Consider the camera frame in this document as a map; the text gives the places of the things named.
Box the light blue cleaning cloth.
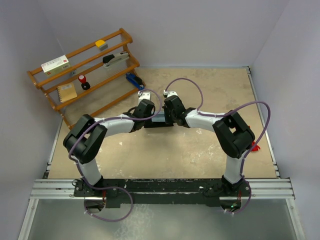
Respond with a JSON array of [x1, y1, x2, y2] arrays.
[[151, 111, 166, 123]]

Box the black glasses case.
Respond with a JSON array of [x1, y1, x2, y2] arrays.
[[144, 119, 174, 129]]

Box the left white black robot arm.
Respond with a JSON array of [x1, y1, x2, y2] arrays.
[[63, 99, 155, 196]]

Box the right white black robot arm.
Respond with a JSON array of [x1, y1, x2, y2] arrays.
[[163, 94, 255, 196]]

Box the red sunglasses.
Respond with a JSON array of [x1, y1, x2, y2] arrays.
[[251, 141, 261, 152]]

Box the blue black stapler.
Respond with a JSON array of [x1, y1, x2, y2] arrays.
[[125, 72, 145, 91]]

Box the black silver stapler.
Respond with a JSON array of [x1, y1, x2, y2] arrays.
[[102, 51, 130, 69]]

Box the red black stamp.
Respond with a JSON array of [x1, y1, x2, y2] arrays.
[[78, 75, 91, 91]]

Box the wooden three-tier shelf rack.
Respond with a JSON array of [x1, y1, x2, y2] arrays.
[[27, 28, 146, 129]]

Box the yellow grey eraser block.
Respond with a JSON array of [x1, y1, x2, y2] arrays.
[[95, 39, 108, 51]]

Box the brown spiral notebook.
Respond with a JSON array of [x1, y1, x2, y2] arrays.
[[57, 82, 78, 103]]

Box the white staples box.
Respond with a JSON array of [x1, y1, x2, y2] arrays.
[[41, 55, 71, 77]]

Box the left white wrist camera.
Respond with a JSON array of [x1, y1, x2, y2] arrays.
[[137, 90, 151, 103]]

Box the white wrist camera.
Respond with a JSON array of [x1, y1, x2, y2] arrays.
[[163, 90, 178, 98], [137, 90, 151, 103]]

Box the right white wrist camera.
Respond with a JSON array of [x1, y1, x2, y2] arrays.
[[163, 90, 178, 98]]

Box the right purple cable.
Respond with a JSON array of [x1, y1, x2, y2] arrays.
[[163, 77, 272, 216]]

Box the purple cable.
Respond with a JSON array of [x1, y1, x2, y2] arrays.
[[67, 89, 163, 222], [163, 77, 272, 216]]

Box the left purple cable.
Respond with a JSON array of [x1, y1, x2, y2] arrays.
[[67, 89, 163, 222]]

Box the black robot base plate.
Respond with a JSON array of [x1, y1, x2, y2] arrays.
[[72, 178, 251, 209]]

